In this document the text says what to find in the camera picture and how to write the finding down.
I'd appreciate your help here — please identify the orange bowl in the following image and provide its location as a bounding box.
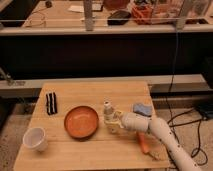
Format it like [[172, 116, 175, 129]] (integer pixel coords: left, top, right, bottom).
[[64, 106, 99, 140]]

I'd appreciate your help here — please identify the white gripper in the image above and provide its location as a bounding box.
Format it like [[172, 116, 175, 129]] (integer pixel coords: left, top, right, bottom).
[[105, 111, 149, 131]]

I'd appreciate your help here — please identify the clear plastic bottle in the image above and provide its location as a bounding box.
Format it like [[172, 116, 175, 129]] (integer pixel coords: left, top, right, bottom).
[[103, 101, 118, 134]]

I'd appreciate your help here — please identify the black floor cable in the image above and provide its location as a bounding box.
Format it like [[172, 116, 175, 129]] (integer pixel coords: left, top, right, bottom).
[[166, 106, 209, 168]]

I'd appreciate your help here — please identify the black tray on counter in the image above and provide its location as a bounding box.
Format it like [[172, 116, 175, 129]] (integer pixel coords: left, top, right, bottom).
[[107, 10, 131, 26]]

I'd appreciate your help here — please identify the white cup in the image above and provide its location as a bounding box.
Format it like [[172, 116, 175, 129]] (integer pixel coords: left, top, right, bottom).
[[22, 127, 48, 152]]

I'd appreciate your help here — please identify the black striped sponge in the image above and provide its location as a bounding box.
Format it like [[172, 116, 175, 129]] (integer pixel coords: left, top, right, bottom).
[[46, 92, 58, 115]]

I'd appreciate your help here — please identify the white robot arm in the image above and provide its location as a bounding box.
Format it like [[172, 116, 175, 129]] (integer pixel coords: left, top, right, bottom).
[[104, 111, 202, 171]]

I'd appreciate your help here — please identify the blue cloth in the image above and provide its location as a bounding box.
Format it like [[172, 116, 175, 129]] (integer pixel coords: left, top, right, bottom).
[[133, 103, 152, 117]]

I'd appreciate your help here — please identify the grey metal post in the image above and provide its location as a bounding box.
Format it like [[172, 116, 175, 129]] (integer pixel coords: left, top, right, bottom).
[[83, 0, 93, 31]]

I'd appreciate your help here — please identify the hanging black cable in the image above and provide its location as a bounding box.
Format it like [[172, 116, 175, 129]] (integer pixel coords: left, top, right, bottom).
[[168, 29, 180, 93]]

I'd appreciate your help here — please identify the orange handled utensil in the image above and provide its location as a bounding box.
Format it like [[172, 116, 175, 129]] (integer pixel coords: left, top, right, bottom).
[[137, 132, 159, 161]]

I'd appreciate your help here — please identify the orange crate on counter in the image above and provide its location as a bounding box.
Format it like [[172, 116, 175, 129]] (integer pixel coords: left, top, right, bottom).
[[131, 5, 154, 25]]

